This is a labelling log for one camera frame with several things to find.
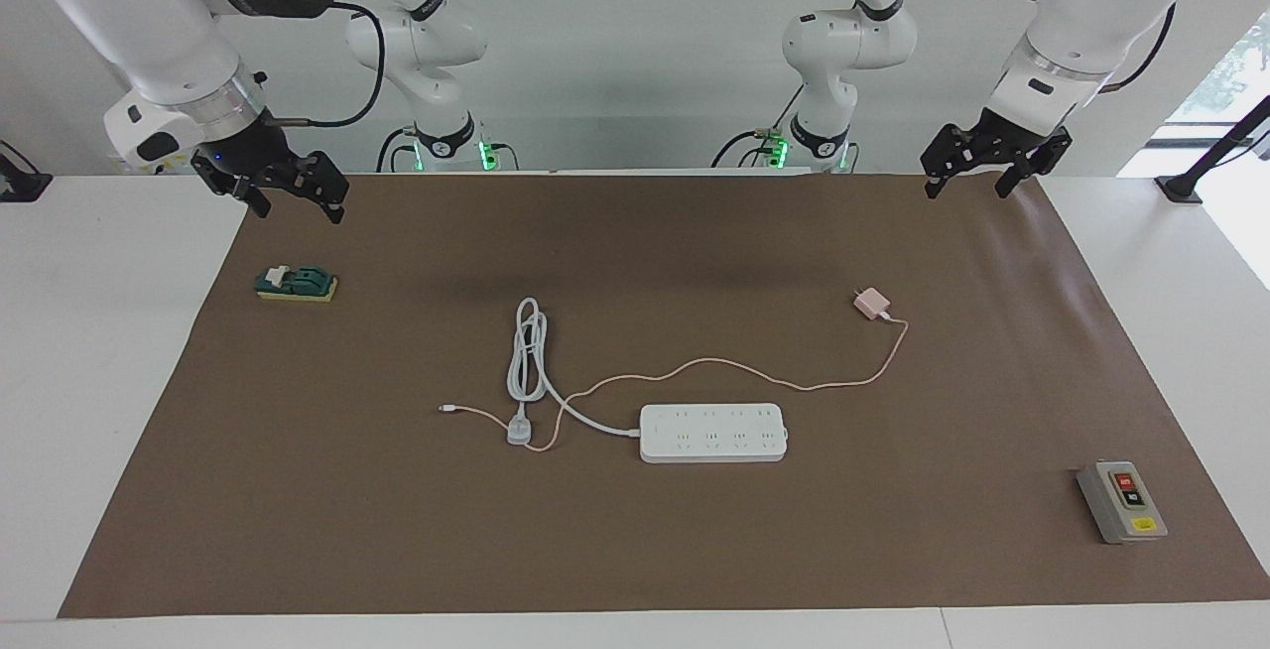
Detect pink charging cable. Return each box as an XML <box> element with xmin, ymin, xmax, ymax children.
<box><xmin>439</xmin><ymin>315</ymin><xmax>910</xmax><ymax>454</ymax></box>

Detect white power strip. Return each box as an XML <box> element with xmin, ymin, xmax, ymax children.
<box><xmin>638</xmin><ymin>403</ymin><xmax>790</xmax><ymax>464</ymax></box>

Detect black slanted stand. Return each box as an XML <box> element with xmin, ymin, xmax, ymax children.
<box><xmin>1154</xmin><ymin>93</ymin><xmax>1270</xmax><ymax>205</ymax></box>

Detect bright window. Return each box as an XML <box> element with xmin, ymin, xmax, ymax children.
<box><xmin>1163</xmin><ymin>12</ymin><xmax>1270</xmax><ymax>129</ymax></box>

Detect brown table mat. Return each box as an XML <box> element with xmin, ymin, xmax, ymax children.
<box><xmin>57</xmin><ymin>171</ymin><xmax>1270</xmax><ymax>620</ymax></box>

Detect black base cable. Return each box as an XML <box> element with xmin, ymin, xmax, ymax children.
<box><xmin>710</xmin><ymin>128</ymin><xmax>787</xmax><ymax>170</ymax></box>
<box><xmin>376</xmin><ymin>126</ymin><xmax>418</xmax><ymax>174</ymax></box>

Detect green knife switch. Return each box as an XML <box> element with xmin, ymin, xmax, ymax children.
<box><xmin>254</xmin><ymin>264</ymin><xmax>339</xmax><ymax>304</ymax></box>

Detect white wall socket box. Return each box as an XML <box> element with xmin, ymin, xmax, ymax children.
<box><xmin>109</xmin><ymin>155</ymin><xmax>201</xmax><ymax>175</ymax></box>

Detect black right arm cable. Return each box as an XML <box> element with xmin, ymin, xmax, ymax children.
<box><xmin>263</xmin><ymin>0</ymin><xmax>385</xmax><ymax>127</ymax></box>

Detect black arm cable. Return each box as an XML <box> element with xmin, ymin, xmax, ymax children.
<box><xmin>891</xmin><ymin>0</ymin><xmax>1182</xmax><ymax>94</ymax></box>
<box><xmin>263</xmin><ymin>0</ymin><xmax>385</xmax><ymax>127</ymax></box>

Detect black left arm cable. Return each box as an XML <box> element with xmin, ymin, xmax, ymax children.
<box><xmin>891</xmin><ymin>0</ymin><xmax>1182</xmax><ymax>94</ymax></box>

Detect black clamp bracket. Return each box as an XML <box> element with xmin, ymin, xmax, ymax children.
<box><xmin>0</xmin><ymin>140</ymin><xmax>53</xmax><ymax>203</ymax></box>

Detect grey on-off switch box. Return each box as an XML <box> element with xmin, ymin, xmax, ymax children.
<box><xmin>1076</xmin><ymin>459</ymin><xmax>1169</xmax><ymax>545</ymax></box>

